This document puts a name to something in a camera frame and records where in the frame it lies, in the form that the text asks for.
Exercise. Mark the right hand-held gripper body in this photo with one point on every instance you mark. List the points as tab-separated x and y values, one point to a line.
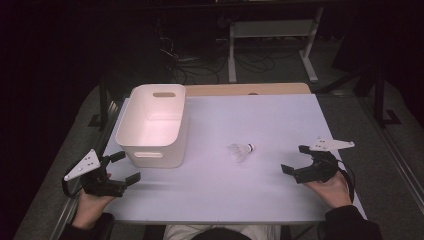
320	170

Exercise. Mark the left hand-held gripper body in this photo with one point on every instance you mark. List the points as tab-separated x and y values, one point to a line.
87	165

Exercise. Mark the white plastic storage bin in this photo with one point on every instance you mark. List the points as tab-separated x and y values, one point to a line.
151	128

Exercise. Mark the white feather shuttlecock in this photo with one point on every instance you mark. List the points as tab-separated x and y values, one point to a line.
241	151

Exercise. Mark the person's right hand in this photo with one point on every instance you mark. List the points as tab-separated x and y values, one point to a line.
333	191

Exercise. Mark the person's left hand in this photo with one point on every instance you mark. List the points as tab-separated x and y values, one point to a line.
90	210

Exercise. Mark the black metal stand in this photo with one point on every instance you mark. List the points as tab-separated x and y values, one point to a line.
379	100
104	106

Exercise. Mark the person's light trousers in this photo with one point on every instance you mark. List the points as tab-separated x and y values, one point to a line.
180	232

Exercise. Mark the white metal table frame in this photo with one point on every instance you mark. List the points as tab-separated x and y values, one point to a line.
271	28

